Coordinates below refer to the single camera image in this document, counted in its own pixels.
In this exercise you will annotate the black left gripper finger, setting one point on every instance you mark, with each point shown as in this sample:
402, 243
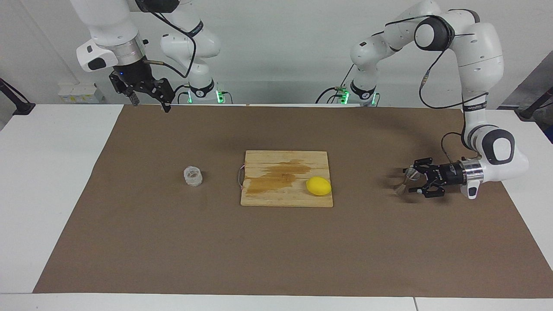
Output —
423, 164
434, 191

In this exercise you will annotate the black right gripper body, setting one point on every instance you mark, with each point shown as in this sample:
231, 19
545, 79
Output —
131, 75

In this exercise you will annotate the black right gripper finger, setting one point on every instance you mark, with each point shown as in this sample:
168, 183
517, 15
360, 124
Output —
166, 91
135, 99

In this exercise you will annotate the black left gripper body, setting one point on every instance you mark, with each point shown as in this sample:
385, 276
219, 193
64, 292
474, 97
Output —
447, 175

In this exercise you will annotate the steel double jigger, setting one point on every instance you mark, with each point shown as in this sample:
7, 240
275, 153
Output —
399, 189

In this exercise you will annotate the small clear glass cup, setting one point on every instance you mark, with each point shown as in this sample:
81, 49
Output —
193, 176

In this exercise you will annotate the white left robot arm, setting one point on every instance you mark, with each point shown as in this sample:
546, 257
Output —
481, 47

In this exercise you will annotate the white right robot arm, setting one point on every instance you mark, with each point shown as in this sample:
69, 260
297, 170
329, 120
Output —
108, 26

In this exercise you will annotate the white power strip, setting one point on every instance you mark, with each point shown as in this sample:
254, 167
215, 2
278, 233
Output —
80, 93

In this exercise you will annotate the yellow lemon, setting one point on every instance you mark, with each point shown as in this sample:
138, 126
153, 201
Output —
319, 186

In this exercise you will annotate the wooden cutting board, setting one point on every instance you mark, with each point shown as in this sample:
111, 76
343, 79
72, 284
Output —
268, 194

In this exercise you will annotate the brown paper table mat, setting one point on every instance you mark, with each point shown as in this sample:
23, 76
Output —
276, 250

